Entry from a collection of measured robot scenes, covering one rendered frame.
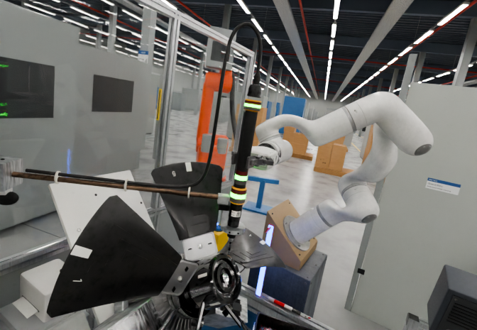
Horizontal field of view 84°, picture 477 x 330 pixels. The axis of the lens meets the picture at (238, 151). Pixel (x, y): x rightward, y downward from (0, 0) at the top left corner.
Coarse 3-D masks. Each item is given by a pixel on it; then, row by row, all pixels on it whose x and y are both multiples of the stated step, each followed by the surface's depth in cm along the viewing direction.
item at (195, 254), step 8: (184, 240) 74; (192, 240) 75; (200, 240) 75; (208, 240) 75; (184, 248) 73; (192, 248) 74; (208, 248) 74; (216, 248) 74; (192, 256) 73; (200, 256) 73; (208, 256) 73
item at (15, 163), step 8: (0, 160) 65; (8, 160) 66; (16, 160) 68; (0, 168) 64; (8, 168) 65; (16, 168) 68; (0, 176) 64; (8, 176) 66; (0, 184) 64; (8, 184) 66; (16, 184) 69
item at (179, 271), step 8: (184, 264) 64; (192, 264) 65; (176, 272) 63; (184, 272) 64; (192, 272) 66; (176, 280) 64; (184, 280) 65; (168, 288) 63; (176, 288) 64; (184, 288) 66
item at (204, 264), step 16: (224, 256) 70; (208, 272) 64; (224, 272) 69; (192, 288) 65; (208, 288) 62; (224, 288) 65; (240, 288) 69; (176, 304) 66; (192, 304) 68; (208, 304) 64; (224, 304) 63
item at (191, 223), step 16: (160, 176) 80; (192, 176) 82; (208, 176) 84; (208, 192) 81; (176, 208) 77; (192, 208) 78; (208, 208) 78; (176, 224) 76; (192, 224) 76; (208, 224) 76
